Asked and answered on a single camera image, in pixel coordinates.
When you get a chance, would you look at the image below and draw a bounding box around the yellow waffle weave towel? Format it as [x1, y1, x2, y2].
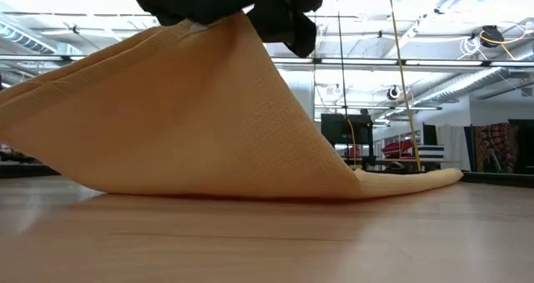
[0, 10, 465, 200]

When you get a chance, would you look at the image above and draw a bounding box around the black monitor on stand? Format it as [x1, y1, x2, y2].
[320, 114, 375, 159]

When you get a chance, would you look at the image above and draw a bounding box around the long horizontal light bar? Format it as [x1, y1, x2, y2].
[0, 53, 534, 69]

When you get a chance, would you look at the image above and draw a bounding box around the red fabric pile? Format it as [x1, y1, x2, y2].
[381, 139, 416, 159]

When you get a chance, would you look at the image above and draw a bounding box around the navy white striped box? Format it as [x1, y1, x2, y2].
[416, 144, 446, 161]

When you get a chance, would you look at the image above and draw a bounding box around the distant long table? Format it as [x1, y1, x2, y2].
[345, 156, 460, 172]

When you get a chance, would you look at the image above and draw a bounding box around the patterned hanging rug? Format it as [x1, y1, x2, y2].
[473, 123, 518, 174]

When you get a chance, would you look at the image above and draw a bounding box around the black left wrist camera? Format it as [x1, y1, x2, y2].
[248, 0, 319, 59]

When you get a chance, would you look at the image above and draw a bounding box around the thin black hanging cable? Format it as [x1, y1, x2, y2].
[312, 15, 318, 121]

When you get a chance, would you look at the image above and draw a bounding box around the yellow hanging cable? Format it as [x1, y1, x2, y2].
[386, 0, 422, 172]

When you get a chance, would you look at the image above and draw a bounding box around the silver ventilation duct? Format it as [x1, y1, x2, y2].
[416, 68, 534, 105]

